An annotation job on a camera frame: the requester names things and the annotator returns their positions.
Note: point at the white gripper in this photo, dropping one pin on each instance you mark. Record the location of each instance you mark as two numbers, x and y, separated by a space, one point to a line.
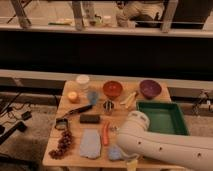
130 158

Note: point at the blue sponge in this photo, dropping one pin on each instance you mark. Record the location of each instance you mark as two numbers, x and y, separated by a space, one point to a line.
114 153

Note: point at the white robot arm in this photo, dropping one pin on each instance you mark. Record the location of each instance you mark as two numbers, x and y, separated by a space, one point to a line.
134 139

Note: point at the orange bowl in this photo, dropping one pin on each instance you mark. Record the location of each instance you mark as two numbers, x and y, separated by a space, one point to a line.
112 89

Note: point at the purple bowl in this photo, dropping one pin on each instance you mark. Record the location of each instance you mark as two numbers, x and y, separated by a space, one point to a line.
150 88

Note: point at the orange carrot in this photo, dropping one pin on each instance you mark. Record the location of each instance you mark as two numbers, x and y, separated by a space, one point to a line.
105 136

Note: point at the metal fork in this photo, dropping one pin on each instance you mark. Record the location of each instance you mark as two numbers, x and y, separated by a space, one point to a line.
113 128

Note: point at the blue grey cloth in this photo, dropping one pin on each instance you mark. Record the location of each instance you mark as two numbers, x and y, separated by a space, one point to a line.
90 145

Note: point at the green plastic tray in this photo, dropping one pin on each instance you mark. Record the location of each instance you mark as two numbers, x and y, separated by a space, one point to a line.
166 118

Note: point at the cream wooden utensil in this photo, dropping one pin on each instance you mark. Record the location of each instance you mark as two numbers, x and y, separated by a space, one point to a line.
129 100

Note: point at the wooden table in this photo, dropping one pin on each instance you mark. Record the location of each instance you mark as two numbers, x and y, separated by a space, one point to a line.
72 157

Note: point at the black rectangular block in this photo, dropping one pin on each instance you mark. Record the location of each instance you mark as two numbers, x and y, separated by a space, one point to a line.
91 119

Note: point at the bunch of dark grapes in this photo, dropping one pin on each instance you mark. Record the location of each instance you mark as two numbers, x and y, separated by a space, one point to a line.
64 144

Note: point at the blue plastic cup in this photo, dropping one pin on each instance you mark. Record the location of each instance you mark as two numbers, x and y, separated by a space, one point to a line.
93 97

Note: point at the black round tin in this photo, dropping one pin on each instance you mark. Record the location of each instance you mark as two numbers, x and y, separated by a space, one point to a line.
61 124

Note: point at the yellow round fruit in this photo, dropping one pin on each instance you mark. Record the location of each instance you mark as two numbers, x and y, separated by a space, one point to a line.
73 97

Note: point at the white lidded container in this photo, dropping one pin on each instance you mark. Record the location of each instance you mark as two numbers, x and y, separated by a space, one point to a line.
83 82

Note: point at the seated person in background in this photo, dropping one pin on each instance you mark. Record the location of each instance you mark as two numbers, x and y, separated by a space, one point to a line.
146 13

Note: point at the black handled knife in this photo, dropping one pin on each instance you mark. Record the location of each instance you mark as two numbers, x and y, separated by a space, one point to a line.
77 110

